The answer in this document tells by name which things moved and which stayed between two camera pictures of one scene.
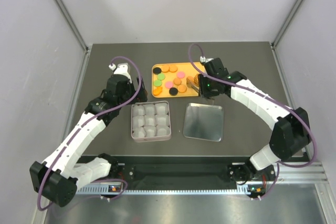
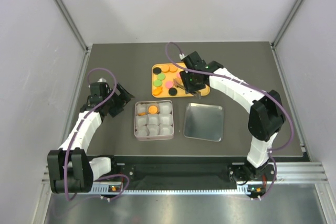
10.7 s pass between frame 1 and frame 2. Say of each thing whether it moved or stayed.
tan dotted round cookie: moved
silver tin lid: stayed
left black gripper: moved
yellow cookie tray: stayed
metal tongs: moved
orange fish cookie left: stayed
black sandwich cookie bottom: stayed
